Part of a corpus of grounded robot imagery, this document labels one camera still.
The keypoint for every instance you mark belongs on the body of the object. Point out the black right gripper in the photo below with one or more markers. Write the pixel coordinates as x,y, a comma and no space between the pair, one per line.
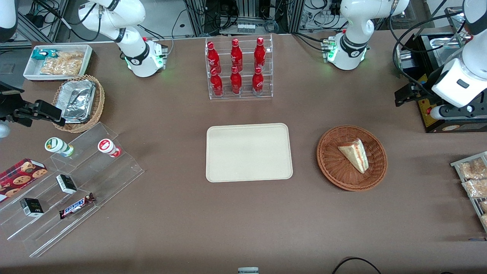
7,107

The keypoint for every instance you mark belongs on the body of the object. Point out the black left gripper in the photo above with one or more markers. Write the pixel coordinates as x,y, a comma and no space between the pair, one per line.
429,84

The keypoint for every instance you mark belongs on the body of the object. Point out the triangular sandwich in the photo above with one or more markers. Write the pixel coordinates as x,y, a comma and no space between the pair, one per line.
355,155

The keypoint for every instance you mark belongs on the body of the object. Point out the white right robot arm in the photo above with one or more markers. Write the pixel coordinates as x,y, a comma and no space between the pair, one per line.
135,57

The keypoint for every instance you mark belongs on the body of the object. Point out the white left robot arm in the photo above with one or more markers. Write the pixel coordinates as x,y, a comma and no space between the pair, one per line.
350,49

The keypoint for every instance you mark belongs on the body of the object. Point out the light wicker basket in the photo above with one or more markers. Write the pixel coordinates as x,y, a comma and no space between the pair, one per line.
99,95

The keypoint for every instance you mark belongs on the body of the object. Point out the grey snack display tray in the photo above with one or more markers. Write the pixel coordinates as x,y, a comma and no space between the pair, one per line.
456,164

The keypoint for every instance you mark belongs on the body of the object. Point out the brown round wicker basket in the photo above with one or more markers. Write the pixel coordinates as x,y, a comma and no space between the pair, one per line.
335,167

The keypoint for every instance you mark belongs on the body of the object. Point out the beige rectangular tray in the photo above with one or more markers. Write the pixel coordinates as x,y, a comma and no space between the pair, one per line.
249,152

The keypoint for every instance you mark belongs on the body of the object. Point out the aluminium foil container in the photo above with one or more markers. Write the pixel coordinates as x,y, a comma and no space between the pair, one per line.
78,101

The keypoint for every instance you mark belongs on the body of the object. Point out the green lidded yogurt cup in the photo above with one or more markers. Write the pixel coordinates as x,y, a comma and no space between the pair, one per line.
57,145

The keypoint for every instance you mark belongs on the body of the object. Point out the clear bag of chips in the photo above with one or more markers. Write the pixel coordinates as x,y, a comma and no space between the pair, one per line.
71,55
61,67

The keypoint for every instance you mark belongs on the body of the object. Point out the white rectangular plastic bin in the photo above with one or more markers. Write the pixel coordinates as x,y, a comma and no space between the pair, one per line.
30,72

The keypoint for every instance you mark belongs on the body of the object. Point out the black food warmer appliance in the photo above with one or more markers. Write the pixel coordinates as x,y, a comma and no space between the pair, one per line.
424,45

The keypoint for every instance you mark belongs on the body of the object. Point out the red lidded yogurt cup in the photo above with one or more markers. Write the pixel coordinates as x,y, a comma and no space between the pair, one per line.
107,146

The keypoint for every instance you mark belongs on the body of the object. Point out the steel warmer pan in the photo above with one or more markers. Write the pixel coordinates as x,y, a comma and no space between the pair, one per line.
449,47

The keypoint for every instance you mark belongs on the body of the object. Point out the teal snack packet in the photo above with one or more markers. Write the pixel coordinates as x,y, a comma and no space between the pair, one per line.
42,54

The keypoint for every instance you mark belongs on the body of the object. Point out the red cookie box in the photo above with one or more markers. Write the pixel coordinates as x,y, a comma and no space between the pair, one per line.
21,177

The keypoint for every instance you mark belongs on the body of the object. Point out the small black box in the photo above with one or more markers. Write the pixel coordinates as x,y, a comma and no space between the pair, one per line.
66,184
32,207

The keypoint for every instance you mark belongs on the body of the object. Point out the clear acrylic tiered stand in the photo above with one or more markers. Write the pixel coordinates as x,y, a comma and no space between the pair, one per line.
114,179

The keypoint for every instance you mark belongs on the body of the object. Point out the brown snickers bar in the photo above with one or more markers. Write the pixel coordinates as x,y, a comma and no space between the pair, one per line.
77,206

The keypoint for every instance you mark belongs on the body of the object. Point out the clear bag of pastry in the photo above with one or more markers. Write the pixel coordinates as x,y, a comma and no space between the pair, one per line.
476,188
484,206
484,220
473,168

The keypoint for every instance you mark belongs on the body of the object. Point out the clear acrylic bottle rack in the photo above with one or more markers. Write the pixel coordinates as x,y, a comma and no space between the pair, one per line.
266,95

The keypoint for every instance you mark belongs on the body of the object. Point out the red cola bottle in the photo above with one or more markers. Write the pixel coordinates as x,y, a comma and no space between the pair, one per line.
236,82
216,83
213,57
260,53
236,55
258,82

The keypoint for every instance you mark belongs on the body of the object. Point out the white power strip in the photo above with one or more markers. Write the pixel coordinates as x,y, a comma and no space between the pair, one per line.
246,28

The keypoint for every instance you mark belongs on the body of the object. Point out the small grey device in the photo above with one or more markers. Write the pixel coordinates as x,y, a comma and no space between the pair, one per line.
248,270

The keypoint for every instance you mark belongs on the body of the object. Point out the aluminium frame rack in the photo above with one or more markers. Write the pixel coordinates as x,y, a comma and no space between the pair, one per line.
243,11

